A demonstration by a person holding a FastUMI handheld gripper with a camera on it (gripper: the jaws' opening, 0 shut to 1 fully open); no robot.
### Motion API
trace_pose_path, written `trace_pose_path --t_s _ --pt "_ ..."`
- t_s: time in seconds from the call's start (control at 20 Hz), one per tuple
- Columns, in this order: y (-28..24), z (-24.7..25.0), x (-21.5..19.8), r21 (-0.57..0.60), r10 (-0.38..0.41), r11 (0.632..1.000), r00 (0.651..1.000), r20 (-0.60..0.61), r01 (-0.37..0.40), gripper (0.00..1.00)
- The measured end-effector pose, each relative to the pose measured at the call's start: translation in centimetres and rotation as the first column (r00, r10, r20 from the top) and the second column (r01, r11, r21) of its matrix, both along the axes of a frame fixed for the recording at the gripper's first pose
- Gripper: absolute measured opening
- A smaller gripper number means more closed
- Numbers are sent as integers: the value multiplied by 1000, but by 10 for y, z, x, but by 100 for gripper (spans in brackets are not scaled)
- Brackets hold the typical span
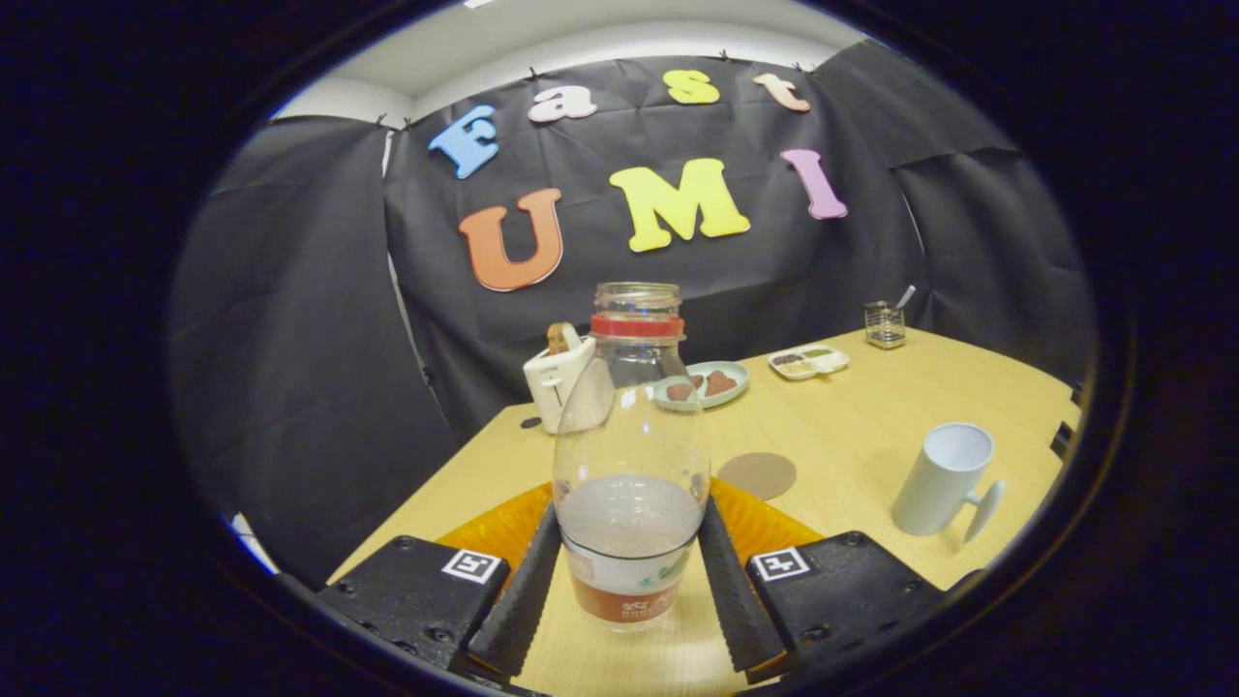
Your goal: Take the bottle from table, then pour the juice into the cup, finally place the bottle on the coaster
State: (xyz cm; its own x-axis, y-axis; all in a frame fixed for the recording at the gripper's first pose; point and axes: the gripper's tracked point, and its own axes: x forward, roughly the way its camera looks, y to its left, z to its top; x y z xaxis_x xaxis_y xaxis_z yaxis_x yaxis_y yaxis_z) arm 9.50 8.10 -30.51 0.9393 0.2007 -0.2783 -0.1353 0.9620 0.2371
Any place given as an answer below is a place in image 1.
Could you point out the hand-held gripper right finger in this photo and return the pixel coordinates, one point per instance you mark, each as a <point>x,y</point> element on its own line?
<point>738,600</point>

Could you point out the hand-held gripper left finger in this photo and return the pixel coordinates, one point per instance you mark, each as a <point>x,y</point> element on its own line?
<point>523,600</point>

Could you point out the brown round coaster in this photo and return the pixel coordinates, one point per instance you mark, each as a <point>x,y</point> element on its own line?
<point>760,476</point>

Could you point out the clear plastic juice bottle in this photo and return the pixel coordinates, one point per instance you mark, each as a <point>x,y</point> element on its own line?
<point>629,436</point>

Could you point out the white cup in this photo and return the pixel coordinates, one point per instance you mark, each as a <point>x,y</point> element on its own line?
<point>941,479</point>

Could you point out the wooden table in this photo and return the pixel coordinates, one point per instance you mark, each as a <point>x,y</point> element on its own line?
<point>852,436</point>

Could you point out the brown meat piece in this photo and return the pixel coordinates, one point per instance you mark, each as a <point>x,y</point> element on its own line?
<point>720,383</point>
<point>679,391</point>

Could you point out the white toaster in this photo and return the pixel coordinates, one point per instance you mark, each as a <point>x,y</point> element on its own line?
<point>557,382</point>

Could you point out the pale green plate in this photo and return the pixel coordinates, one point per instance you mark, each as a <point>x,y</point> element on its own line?
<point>731,371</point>

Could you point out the white divided grain dish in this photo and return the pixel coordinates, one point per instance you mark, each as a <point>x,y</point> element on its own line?
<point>808,362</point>

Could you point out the bread slice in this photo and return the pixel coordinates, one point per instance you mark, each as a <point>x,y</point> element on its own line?
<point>559,337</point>

